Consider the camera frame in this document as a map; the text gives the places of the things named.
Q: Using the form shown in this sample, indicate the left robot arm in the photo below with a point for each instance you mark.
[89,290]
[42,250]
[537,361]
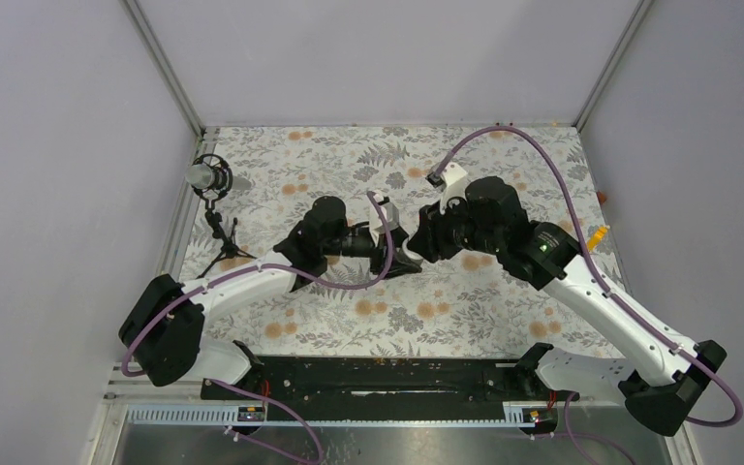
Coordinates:
[166,332]

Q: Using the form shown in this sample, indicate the microphone on tripod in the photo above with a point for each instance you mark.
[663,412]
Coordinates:
[211,179]

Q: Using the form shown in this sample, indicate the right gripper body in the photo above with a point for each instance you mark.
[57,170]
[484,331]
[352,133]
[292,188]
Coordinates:
[458,229]

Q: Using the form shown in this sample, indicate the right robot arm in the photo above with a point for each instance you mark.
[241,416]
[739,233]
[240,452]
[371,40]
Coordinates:
[660,375]

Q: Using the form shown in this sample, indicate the floral table mat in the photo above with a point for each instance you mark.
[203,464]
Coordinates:
[467,306]

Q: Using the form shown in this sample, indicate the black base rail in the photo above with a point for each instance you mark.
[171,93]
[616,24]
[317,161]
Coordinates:
[367,388]

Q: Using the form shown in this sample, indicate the white slotted cable duct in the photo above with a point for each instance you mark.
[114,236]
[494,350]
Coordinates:
[256,415]

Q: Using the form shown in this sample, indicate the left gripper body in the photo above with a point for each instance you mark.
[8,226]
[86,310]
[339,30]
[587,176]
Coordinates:
[356,243]

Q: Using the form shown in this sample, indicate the colourful toy block stack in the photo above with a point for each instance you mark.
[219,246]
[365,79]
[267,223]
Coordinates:
[597,237]

